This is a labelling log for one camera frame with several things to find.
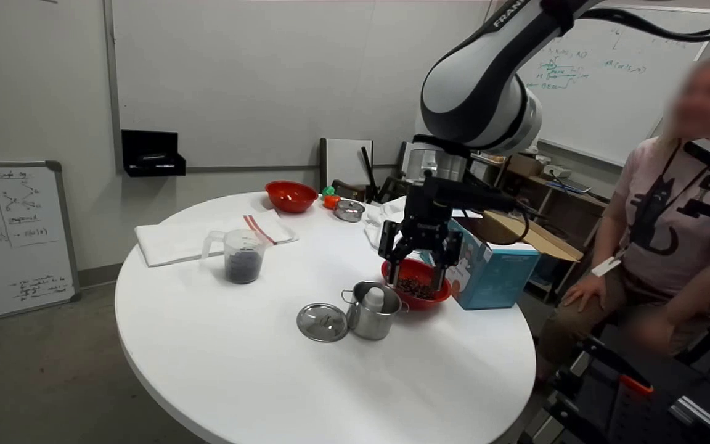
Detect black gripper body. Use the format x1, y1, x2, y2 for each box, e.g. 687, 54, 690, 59
403, 167, 458, 245

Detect stainless steel pot lid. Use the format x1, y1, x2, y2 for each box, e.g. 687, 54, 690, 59
293, 302, 350, 345

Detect crumpled white cloth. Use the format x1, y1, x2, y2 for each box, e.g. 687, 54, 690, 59
359, 195, 414, 255

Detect red bowl with dark contents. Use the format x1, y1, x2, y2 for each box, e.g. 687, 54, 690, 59
380, 256, 453, 317

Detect small steel bowl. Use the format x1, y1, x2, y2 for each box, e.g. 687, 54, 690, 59
331, 198, 368, 224

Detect blue cardboard box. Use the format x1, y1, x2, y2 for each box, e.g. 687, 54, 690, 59
445, 206, 585, 313

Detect black tripod legs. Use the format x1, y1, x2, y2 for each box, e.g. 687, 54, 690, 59
332, 146, 408, 206

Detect orange and green toy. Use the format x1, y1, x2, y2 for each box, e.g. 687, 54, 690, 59
319, 185, 342, 212

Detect white panel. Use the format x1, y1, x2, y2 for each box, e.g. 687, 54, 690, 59
320, 135, 377, 190

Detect empty red bowl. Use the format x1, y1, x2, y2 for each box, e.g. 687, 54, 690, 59
265, 180, 320, 218

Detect wooden shelf unit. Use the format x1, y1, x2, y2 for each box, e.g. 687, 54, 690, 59
485, 150, 621, 249

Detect clear measuring cup dark contents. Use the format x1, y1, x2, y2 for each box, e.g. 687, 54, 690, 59
202, 227, 269, 286

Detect white towel red stripe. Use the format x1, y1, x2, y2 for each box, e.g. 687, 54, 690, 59
134, 208, 298, 270

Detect person in pink shirt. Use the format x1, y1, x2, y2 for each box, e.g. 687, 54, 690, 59
537, 53, 710, 391

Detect black open case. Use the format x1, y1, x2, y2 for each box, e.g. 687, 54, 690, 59
118, 127, 187, 180

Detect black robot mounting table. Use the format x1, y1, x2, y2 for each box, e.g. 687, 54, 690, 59
536, 319, 710, 444

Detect small framed whiteboard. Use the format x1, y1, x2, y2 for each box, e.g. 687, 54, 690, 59
0, 158, 78, 329

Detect large wall whiteboard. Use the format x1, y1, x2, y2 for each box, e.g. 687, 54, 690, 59
517, 5, 710, 170

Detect black clamp orange handle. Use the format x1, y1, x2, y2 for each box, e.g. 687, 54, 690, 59
610, 373, 659, 444

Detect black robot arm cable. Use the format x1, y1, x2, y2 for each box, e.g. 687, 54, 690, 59
461, 0, 710, 245

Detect aluminium rail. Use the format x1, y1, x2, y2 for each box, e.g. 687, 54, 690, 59
671, 392, 710, 444

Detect grey wall conduit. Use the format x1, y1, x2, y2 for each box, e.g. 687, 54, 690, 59
99, 0, 127, 175

